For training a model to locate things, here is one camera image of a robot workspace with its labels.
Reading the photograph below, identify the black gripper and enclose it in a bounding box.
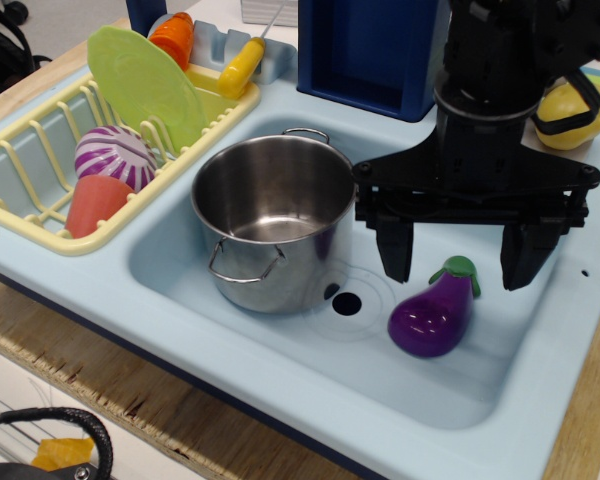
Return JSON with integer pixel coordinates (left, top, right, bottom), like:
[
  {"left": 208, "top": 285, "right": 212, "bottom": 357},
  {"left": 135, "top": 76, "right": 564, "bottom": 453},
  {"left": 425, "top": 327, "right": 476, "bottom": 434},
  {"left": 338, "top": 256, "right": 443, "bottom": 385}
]
[{"left": 353, "top": 94, "right": 600, "bottom": 291}]

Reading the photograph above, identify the purple toy eggplant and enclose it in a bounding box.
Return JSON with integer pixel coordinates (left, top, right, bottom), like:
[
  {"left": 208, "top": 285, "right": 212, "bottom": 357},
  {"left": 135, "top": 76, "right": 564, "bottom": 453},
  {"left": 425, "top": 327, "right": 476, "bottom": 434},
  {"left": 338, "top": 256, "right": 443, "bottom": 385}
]
[{"left": 387, "top": 256, "right": 481, "bottom": 358}]

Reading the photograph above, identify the stainless steel pot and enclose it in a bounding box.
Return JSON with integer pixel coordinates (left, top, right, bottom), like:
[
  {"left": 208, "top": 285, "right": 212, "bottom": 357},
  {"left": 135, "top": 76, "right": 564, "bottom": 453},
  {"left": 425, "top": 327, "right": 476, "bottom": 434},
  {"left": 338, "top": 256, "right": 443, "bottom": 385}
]
[{"left": 191, "top": 127, "right": 357, "bottom": 314}]

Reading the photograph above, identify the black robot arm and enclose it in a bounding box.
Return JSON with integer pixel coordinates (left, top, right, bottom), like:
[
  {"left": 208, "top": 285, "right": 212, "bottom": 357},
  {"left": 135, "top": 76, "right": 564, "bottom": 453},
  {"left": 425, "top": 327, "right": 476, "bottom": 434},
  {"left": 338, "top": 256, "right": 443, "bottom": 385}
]
[{"left": 353, "top": 1, "right": 600, "bottom": 290}]

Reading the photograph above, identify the light blue toy sink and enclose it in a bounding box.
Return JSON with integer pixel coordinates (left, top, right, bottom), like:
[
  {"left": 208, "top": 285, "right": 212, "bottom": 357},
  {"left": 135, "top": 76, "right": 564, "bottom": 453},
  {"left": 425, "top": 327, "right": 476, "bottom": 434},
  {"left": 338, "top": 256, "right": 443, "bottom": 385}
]
[{"left": 0, "top": 135, "right": 600, "bottom": 479}]

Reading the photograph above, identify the yellow toy potato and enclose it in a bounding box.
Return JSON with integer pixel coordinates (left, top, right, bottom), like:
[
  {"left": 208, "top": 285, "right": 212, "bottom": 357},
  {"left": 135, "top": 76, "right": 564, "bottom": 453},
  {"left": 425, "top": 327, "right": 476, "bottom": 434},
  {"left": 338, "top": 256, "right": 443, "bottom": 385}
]
[{"left": 535, "top": 84, "right": 600, "bottom": 151}]

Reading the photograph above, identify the dark blue box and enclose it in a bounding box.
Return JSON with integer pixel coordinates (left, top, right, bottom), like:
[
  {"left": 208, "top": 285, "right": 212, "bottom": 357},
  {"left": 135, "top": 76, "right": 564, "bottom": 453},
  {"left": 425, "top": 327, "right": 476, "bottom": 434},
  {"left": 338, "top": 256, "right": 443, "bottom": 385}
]
[{"left": 297, "top": 0, "right": 451, "bottom": 122}]

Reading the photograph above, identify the grey ribbed box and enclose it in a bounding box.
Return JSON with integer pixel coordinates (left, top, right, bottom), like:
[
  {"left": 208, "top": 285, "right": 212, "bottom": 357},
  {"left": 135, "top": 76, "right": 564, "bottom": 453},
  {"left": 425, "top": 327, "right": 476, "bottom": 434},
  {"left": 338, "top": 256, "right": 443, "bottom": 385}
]
[{"left": 240, "top": 0, "right": 298, "bottom": 27}]

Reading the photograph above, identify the light blue utensil holder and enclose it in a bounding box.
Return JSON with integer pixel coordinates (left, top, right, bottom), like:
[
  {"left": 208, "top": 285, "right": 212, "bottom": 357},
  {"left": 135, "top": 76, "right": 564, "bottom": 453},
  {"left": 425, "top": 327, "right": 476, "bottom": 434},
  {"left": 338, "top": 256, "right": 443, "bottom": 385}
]
[{"left": 148, "top": 12, "right": 296, "bottom": 99}]

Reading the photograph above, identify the orange plastic cup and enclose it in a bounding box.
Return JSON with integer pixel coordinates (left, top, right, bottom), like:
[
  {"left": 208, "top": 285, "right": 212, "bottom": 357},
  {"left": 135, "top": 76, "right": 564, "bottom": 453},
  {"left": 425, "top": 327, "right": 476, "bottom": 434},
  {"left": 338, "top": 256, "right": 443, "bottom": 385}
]
[{"left": 149, "top": 12, "right": 194, "bottom": 71}]

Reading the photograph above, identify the green plastic plate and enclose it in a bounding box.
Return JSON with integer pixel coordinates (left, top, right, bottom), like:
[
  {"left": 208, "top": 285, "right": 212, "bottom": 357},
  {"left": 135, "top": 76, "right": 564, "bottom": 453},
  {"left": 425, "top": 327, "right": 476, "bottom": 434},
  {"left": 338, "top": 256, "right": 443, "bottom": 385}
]
[{"left": 87, "top": 26, "right": 208, "bottom": 151}]

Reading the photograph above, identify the purple striped bowl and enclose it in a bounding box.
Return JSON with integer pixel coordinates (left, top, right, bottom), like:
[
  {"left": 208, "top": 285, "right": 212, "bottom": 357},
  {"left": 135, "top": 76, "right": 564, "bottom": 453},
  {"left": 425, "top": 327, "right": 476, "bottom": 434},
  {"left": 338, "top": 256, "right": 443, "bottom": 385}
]
[{"left": 74, "top": 125, "right": 158, "bottom": 192}]

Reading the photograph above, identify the salmon plastic cup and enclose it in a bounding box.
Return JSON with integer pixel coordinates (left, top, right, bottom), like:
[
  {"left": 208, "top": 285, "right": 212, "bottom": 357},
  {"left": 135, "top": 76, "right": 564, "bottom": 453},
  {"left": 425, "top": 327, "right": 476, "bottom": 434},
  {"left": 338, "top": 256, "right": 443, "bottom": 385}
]
[{"left": 65, "top": 175, "right": 134, "bottom": 239}]

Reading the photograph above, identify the yellow dish rack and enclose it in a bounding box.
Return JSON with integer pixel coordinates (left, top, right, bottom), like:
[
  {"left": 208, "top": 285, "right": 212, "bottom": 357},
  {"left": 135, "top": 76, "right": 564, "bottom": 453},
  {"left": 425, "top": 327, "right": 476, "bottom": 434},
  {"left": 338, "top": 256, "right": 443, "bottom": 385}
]
[{"left": 0, "top": 65, "right": 260, "bottom": 255}]

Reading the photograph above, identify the yellow tape piece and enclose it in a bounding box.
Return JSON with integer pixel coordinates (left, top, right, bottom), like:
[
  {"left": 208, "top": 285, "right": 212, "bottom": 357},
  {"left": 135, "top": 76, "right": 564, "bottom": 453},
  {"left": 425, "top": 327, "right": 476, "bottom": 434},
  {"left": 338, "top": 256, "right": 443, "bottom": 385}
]
[{"left": 30, "top": 438, "right": 95, "bottom": 472}]

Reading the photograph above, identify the black bag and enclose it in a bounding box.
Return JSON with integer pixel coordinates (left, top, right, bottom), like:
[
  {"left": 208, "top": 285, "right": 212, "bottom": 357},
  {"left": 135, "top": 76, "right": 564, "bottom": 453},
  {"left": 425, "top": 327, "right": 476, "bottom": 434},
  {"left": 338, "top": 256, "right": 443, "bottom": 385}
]
[{"left": 0, "top": 1, "right": 52, "bottom": 94}]

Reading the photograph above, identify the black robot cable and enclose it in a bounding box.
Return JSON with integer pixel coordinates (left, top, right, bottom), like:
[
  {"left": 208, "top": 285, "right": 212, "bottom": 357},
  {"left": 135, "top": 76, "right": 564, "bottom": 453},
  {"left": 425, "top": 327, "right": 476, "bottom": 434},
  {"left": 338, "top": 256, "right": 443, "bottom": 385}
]
[{"left": 532, "top": 69, "right": 600, "bottom": 137}]

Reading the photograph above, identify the yellow handled toy knife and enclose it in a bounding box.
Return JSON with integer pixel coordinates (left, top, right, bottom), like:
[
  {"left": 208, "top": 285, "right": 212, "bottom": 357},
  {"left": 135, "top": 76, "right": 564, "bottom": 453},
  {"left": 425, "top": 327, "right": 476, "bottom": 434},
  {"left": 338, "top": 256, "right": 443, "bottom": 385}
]
[{"left": 217, "top": 19, "right": 275, "bottom": 99}]

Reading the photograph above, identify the black braided cable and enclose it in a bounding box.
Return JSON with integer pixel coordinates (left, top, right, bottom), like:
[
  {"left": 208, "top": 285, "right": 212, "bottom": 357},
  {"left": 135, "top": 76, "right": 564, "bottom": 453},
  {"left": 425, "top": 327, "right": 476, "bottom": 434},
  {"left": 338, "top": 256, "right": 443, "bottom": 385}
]
[{"left": 0, "top": 406, "right": 114, "bottom": 480}]

